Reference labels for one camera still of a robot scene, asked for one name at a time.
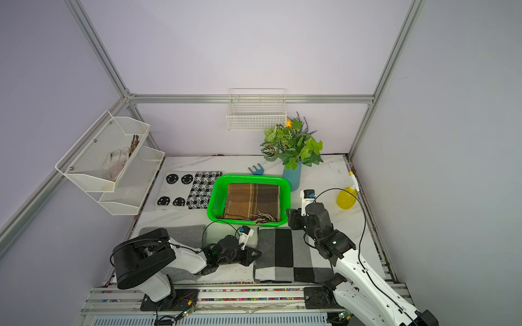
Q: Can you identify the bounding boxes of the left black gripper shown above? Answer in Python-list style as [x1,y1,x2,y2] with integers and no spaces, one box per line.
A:
[219,245,260,266]

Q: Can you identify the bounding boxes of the brown plaid scarf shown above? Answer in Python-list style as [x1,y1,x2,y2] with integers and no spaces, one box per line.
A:
[223,183,281,224]

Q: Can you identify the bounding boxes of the green plastic basket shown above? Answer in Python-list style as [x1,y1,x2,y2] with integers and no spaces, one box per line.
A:
[207,175,291,228]

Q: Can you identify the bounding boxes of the grey scarf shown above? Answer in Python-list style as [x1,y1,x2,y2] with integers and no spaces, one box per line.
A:
[162,225,205,283]

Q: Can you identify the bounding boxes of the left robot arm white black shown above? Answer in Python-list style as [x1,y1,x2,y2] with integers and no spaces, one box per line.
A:
[110,226,262,304]

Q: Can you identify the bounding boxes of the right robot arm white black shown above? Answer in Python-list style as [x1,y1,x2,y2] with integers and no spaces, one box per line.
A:
[287,202,439,325]

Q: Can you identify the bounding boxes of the houndstooth folded scarf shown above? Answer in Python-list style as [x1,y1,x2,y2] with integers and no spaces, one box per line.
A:
[186,171,223,209]

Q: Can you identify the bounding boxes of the white scarf black circles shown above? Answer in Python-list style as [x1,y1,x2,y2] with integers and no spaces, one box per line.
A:
[154,171,196,210]

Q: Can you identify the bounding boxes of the yellow spray bottle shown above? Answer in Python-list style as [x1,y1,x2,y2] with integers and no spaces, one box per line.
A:
[337,171,360,209]

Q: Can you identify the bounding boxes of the blue hand rake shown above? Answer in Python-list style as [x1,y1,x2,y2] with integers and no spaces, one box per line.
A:
[248,164,265,176]

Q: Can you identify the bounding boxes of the artificial plant teal vase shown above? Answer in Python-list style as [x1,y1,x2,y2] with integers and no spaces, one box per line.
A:
[260,114,324,192]

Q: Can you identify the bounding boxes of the dried twigs in shelf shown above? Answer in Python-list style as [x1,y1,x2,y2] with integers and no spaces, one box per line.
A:
[128,134,139,158]

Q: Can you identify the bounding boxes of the clear glove in shelf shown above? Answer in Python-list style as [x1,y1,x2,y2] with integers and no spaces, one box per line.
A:
[102,148,129,181]

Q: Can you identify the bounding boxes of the white mesh two-tier shelf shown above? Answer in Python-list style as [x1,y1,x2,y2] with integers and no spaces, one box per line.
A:
[55,111,164,216]

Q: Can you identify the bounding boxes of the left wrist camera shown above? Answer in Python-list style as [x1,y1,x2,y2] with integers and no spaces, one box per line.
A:
[239,225,254,250]

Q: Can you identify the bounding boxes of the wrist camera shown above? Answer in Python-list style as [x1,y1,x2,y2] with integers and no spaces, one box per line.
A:
[300,190,315,216]
[239,225,254,250]

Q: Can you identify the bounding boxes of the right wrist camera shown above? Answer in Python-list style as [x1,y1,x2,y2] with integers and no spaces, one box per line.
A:
[300,190,315,216]

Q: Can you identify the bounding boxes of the aluminium front rail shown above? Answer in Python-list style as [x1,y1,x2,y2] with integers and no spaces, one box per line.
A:
[79,282,413,316]

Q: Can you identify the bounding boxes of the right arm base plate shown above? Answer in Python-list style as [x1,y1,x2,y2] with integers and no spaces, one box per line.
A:
[303,287,343,310]

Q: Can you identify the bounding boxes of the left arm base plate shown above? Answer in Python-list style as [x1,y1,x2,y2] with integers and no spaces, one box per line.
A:
[140,289,200,312]

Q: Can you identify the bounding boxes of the white wire wall basket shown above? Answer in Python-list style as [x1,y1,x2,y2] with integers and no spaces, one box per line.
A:
[226,88,287,131]

